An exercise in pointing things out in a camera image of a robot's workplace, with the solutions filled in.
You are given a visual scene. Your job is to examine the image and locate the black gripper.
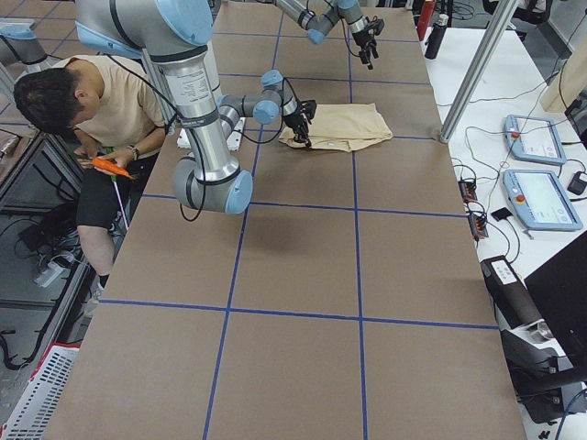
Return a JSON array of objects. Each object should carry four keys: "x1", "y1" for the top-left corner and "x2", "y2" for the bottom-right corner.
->
[
  {"x1": 350, "y1": 16, "x2": 384, "y2": 70},
  {"x1": 282, "y1": 100, "x2": 317, "y2": 148}
]

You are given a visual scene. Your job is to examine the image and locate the beige long-sleeve graphic shirt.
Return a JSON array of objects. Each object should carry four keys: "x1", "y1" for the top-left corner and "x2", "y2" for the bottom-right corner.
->
[{"x1": 277, "y1": 102, "x2": 394, "y2": 153}]

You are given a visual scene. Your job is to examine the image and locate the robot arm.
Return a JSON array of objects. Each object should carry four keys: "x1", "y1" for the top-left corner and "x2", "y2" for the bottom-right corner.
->
[
  {"x1": 76, "y1": 1, "x2": 316, "y2": 215},
  {"x1": 270, "y1": 0, "x2": 384, "y2": 70}
]

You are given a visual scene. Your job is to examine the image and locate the black insulated water bottle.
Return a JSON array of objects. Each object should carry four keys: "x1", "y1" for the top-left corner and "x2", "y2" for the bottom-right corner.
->
[{"x1": 425, "y1": 14, "x2": 449, "y2": 60}]

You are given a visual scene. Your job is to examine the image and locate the brown paper table cover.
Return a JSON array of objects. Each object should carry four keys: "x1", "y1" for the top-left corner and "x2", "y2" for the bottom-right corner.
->
[{"x1": 46, "y1": 2, "x2": 525, "y2": 439}]

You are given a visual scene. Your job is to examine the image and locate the far teach pendant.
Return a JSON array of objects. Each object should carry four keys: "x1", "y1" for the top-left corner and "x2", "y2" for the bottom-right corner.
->
[{"x1": 504, "y1": 115, "x2": 567, "y2": 166}]

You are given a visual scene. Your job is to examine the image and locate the teach pendant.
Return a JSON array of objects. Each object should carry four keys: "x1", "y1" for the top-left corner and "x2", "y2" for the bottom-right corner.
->
[
  {"x1": 504, "y1": 115, "x2": 567, "y2": 166},
  {"x1": 502, "y1": 170, "x2": 583, "y2": 232}
]

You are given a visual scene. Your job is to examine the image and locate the black power strip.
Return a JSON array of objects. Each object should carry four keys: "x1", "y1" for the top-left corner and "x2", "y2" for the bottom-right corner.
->
[{"x1": 458, "y1": 180, "x2": 489, "y2": 242}]

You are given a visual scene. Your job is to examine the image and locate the near teach pendant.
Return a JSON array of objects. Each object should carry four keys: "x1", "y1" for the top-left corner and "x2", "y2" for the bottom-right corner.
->
[{"x1": 502, "y1": 170, "x2": 583, "y2": 232}]

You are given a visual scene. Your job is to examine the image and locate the person in beige shirt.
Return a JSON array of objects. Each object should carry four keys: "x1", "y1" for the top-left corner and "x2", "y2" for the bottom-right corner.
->
[{"x1": 13, "y1": 55, "x2": 166, "y2": 292}]

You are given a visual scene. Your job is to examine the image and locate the black machine with label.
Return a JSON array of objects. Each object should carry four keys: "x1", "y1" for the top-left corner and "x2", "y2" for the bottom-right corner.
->
[{"x1": 480, "y1": 256, "x2": 586, "y2": 424}]

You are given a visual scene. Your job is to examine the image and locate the white plastic crate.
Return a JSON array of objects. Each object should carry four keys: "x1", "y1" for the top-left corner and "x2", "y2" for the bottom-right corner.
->
[{"x1": 1, "y1": 343, "x2": 80, "y2": 439}]

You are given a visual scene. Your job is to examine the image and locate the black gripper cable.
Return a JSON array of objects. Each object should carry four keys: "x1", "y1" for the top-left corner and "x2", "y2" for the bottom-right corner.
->
[{"x1": 238, "y1": 77, "x2": 299, "y2": 144}]

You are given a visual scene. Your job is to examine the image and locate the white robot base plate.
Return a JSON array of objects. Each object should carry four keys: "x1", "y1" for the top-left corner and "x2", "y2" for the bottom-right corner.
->
[{"x1": 195, "y1": 117, "x2": 246, "y2": 151}]

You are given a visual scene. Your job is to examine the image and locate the aluminium frame post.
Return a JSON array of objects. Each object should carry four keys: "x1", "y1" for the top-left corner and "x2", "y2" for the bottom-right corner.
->
[{"x1": 439, "y1": 0, "x2": 517, "y2": 143}]

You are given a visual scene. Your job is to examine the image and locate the orange handled tool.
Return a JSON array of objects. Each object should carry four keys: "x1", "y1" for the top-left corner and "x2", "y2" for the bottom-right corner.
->
[{"x1": 92, "y1": 157, "x2": 132, "y2": 179}]

